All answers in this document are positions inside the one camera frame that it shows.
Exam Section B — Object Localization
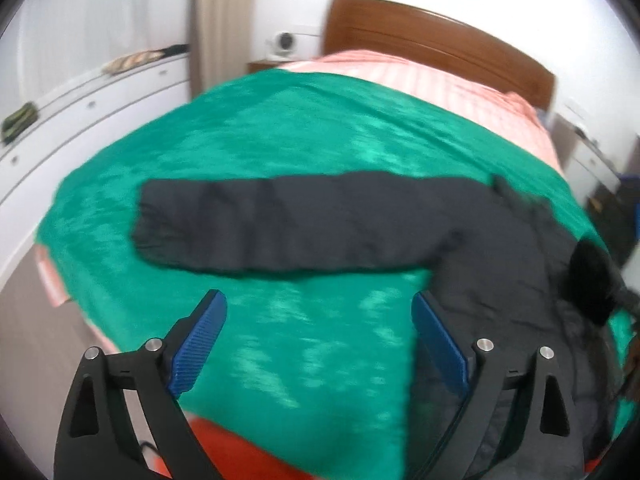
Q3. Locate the black puffer jacket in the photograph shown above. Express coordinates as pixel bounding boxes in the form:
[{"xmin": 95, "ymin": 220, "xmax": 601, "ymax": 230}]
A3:
[{"xmin": 132, "ymin": 171, "xmax": 634, "ymax": 479}]

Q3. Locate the green floral blanket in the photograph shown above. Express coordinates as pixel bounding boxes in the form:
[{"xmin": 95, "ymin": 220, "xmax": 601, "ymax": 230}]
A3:
[{"xmin": 38, "ymin": 70, "xmax": 639, "ymax": 479}]

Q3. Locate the dark coat on chair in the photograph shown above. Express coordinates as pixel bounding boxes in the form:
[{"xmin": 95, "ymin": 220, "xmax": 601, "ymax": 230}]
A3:
[{"xmin": 587, "ymin": 174, "xmax": 640, "ymax": 266}]

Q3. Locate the white nightstand cabinet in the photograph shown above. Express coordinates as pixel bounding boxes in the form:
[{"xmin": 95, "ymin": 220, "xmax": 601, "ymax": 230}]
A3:
[{"xmin": 549, "ymin": 110, "xmax": 620, "ymax": 208}]

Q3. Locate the pink plaid bed sheet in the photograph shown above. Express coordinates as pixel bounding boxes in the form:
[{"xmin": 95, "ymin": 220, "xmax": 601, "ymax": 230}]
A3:
[{"xmin": 34, "ymin": 49, "xmax": 566, "ymax": 311}]

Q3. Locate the white long dresser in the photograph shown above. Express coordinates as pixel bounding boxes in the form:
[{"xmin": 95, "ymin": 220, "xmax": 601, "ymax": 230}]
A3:
[{"xmin": 1, "ymin": 53, "xmax": 190, "ymax": 282}]

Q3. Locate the dark green item on dresser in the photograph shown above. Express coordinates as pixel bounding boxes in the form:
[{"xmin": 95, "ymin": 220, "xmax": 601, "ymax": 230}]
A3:
[{"xmin": 1, "ymin": 102, "xmax": 39, "ymax": 145}]

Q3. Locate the patterned cloth on dresser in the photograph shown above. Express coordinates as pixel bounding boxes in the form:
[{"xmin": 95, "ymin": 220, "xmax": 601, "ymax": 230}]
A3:
[{"xmin": 101, "ymin": 44, "xmax": 190, "ymax": 76}]

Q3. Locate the brown wooden headboard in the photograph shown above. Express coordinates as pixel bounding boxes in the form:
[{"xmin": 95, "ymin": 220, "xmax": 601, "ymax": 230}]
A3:
[{"xmin": 321, "ymin": 0, "xmax": 555, "ymax": 110}]

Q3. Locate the beige curtain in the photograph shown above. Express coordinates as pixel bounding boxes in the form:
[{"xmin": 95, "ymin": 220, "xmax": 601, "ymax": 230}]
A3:
[{"xmin": 189, "ymin": 0, "xmax": 255, "ymax": 98}]

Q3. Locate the white round camera device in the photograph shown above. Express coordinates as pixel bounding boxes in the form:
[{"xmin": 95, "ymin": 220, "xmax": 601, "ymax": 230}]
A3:
[{"xmin": 267, "ymin": 30, "xmax": 297, "ymax": 60}]

